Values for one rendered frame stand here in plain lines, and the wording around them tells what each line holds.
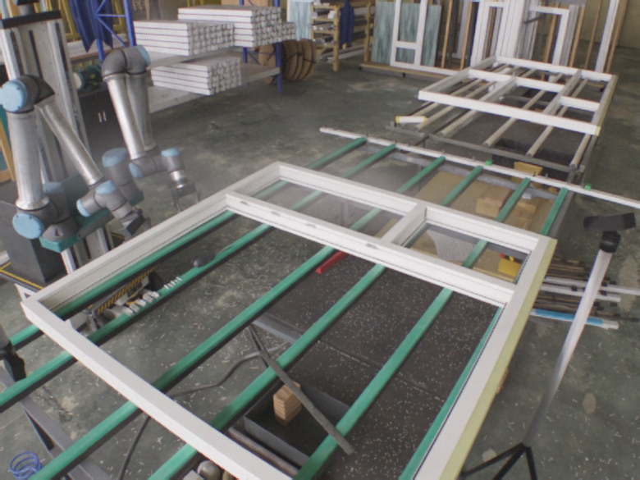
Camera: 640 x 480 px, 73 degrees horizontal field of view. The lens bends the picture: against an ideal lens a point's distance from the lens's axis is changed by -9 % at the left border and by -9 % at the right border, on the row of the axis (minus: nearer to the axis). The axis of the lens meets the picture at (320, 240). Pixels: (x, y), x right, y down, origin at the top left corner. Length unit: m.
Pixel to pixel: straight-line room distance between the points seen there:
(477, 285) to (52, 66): 2.30
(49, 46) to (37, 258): 1.18
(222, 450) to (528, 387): 1.90
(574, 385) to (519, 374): 0.30
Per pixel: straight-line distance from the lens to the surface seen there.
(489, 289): 1.78
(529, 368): 2.86
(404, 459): 1.62
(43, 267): 3.08
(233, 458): 1.21
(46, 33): 2.78
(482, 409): 1.34
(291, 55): 8.36
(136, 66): 2.68
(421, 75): 8.95
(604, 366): 3.07
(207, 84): 6.28
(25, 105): 2.25
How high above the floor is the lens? 1.94
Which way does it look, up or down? 32 degrees down
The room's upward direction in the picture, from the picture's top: straight up
